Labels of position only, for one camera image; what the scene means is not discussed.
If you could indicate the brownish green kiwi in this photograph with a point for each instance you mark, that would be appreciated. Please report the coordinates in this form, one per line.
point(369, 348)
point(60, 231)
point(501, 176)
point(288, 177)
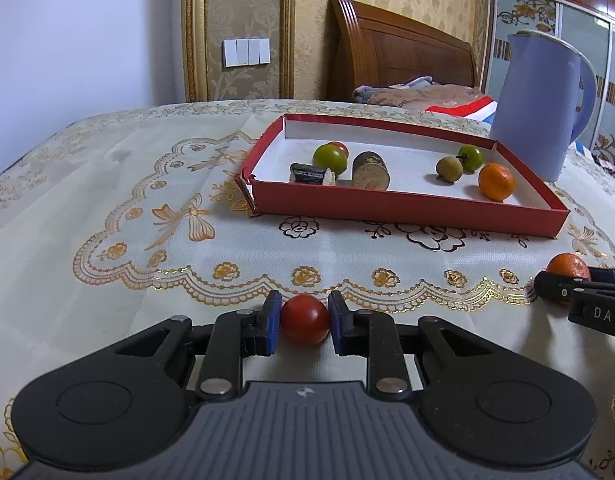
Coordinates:
point(448, 167)

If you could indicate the wooden bed headboard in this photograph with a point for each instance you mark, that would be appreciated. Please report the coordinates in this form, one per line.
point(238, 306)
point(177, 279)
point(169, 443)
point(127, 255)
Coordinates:
point(402, 50)

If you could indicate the large green tomato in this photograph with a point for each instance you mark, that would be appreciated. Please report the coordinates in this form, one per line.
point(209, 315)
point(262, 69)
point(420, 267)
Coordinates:
point(329, 159)

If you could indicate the floral sliding door wardrobe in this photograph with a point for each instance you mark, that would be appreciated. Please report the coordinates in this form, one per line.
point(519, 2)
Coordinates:
point(537, 10)

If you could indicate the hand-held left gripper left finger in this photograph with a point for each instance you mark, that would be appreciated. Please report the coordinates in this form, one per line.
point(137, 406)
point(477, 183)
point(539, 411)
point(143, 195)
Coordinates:
point(271, 322)

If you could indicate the cream floral tablecloth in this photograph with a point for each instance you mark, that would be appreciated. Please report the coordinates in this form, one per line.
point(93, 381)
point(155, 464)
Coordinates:
point(112, 185)

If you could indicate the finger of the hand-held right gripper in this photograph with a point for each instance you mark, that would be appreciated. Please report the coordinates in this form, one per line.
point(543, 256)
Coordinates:
point(610, 275)
point(557, 287)

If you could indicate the white wall light switch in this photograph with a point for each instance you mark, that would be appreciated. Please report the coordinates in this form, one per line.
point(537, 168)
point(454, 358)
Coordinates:
point(246, 52)

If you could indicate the dark sugarcane piece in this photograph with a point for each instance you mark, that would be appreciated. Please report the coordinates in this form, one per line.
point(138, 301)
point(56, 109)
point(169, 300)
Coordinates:
point(370, 172)
point(307, 174)

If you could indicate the small green tomato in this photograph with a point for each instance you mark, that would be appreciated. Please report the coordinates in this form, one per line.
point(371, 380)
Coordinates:
point(471, 156)

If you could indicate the red shallow cardboard box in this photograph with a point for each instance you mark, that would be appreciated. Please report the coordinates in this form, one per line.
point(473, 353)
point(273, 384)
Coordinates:
point(387, 210)

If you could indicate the red white blue striped cloth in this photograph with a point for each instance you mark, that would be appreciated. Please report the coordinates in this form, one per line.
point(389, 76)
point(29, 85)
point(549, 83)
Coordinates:
point(467, 107)

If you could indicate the beige bedding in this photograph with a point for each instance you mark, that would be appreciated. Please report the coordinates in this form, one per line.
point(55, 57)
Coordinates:
point(437, 95)

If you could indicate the red cherry tomato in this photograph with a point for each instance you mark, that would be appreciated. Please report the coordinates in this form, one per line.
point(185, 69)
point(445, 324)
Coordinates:
point(305, 320)
point(341, 147)

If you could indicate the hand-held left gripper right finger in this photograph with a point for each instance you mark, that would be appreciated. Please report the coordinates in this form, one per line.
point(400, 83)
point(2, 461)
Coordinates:
point(338, 322)

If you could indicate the orange mandarin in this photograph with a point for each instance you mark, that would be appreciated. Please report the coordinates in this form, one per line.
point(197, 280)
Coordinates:
point(496, 182)
point(567, 265)

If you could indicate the blue electric kettle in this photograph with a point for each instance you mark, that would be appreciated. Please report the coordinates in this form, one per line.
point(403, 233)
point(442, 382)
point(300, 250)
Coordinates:
point(532, 110)

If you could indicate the gold wall moulding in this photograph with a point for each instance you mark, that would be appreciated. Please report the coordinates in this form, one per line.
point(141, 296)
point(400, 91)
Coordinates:
point(195, 30)
point(287, 30)

